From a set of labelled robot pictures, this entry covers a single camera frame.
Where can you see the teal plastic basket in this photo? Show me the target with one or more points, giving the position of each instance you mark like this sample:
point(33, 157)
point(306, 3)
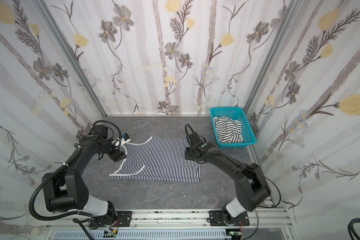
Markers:
point(234, 113)

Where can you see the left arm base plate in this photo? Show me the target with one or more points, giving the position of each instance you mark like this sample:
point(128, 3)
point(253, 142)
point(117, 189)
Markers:
point(123, 218)

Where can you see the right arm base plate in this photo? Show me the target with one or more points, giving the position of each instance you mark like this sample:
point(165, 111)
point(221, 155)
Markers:
point(218, 219)

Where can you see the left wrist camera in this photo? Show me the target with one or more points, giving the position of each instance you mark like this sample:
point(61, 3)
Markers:
point(124, 139)

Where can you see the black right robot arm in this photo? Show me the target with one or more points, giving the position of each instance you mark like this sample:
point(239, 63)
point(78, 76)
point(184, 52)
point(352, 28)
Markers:
point(251, 185)

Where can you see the black white striped tank top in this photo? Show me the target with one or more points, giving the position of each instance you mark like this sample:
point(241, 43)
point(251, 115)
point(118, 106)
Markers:
point(229, 131)

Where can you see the white slotted cable duct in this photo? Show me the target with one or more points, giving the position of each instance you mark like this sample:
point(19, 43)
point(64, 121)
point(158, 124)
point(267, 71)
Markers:
point(177, 234)

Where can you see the aluminium mounting rail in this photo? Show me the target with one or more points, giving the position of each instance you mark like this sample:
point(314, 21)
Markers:
point(197, 219)

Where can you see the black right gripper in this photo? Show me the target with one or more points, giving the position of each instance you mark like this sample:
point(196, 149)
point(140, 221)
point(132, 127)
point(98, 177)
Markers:
point(190, 153)

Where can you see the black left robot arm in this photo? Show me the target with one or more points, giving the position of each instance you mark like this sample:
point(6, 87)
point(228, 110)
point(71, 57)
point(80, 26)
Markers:
point(65, 191)

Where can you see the blue white striped tank top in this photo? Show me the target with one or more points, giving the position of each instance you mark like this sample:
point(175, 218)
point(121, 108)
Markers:
point(158, 159)

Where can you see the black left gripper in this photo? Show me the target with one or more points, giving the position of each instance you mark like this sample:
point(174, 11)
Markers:
point(118, 153)

